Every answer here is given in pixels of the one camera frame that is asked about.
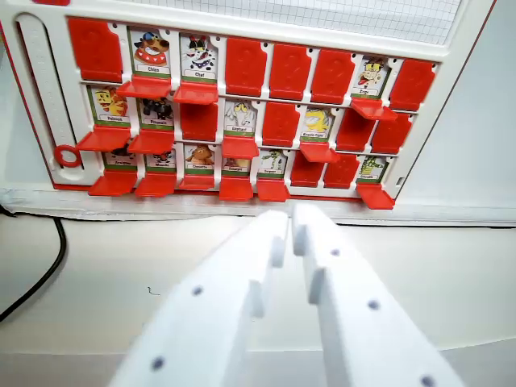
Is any white base sheet under board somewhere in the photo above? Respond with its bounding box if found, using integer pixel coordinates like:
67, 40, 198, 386
0, 0, 516, 227

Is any red and white game board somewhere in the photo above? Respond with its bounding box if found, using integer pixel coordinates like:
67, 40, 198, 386
0, 0, 499, 211

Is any red giraffe card flap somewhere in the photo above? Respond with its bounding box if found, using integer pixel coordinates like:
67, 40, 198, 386
310, 48, 356, 105

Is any black cable from board edge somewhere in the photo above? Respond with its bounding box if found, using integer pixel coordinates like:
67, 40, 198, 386
0, 217, 68, 323

